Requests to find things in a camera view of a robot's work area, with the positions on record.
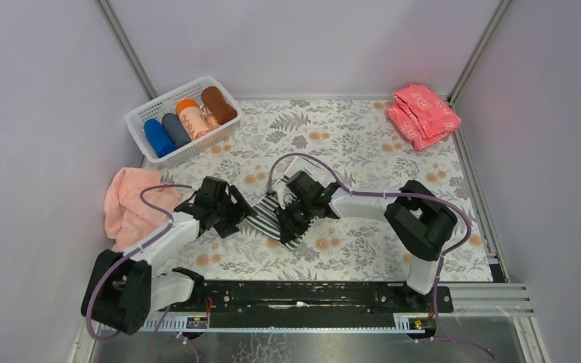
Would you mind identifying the green white striped towel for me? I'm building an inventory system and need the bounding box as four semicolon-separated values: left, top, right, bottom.
246;155;337;252

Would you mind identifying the brown towel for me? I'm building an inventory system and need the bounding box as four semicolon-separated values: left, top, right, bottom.
201;86;238;126

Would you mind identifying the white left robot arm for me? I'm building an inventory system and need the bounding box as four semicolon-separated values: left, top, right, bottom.
81;176;255;342

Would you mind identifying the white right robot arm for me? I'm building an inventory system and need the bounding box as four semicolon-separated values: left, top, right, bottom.
275;171;458;295

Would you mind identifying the floral patterned table mat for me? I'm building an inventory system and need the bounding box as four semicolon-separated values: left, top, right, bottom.
161;100;476;281

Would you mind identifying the beige patterned rolled towel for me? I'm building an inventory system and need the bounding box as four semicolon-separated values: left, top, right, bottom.
201;106;221;130

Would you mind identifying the white plastic basket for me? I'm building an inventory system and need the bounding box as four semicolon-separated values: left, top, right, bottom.
126;76;244;168

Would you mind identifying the pink towel under striped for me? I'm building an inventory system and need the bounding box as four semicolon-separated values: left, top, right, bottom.
103;168;182;252

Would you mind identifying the grey rolled towel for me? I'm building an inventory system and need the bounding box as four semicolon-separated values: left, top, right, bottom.
162;113;191;149

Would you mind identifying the orange rolled towel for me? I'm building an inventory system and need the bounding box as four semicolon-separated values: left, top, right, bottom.
176;98;212;141

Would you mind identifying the blue rolled towel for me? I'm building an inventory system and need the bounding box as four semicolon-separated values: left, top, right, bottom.
144;119;176;158

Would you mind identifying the pink patterned folded towel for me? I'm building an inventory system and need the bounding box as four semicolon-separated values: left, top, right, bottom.
387;84;461;151

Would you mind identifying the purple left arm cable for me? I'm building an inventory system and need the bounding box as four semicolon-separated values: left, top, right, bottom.
85;184;196;363

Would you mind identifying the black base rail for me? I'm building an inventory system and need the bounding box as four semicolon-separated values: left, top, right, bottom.
171;280;454;330

